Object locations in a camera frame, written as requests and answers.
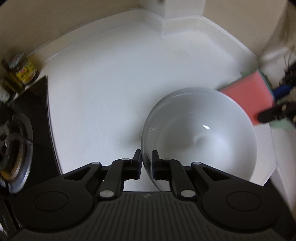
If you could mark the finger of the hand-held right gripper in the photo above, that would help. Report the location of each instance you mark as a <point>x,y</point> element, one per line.
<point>281,90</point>
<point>269,114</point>

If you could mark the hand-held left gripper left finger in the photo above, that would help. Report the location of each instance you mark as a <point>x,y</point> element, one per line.
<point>138,163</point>

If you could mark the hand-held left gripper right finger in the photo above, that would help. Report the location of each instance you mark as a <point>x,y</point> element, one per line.
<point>156,165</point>

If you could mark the pink and green sponge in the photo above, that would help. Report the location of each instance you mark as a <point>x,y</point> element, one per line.
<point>249,95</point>

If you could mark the white patterned ceramic bowl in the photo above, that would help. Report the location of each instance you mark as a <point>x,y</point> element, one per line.
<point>201,134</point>

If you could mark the green cleaning cloth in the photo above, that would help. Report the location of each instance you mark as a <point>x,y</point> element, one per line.
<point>281,126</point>

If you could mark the black glass cooktop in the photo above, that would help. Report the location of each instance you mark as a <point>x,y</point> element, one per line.
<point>41,129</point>

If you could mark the gas stove burner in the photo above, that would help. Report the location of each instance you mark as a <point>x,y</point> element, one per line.
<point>13,157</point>

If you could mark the yellow label sauce jar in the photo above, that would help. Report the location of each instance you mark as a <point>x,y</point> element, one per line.
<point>25,69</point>

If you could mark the dark cap oil bottle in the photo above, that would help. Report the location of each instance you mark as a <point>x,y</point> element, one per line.
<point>12,81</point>

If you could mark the yellow cap clear bottle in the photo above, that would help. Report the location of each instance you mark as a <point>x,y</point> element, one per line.
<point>3,95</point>

